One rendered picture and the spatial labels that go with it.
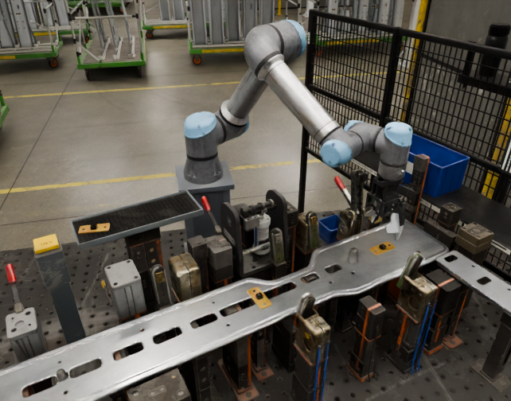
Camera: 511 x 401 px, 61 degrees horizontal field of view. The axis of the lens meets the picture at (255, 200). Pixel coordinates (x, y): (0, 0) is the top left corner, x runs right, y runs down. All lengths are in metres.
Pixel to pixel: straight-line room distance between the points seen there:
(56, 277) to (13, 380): 0.30
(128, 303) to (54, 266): 0.24
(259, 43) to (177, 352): 0.85
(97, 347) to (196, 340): 0.25
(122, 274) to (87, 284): 0.66
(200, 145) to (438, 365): 1.08
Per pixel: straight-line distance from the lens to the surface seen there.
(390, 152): 1.26
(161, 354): 1.15
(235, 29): 8.19
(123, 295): 1.22
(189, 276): 1.25
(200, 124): 1.54
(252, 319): 1.20
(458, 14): 3.62
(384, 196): 1.32
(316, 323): 1.14
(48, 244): 1.32
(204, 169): 1.59
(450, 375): 1.59
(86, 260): 2.00
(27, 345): 1.26
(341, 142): 1.18
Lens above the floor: 1.88
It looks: 31 degrees down
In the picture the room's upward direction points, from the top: straight up
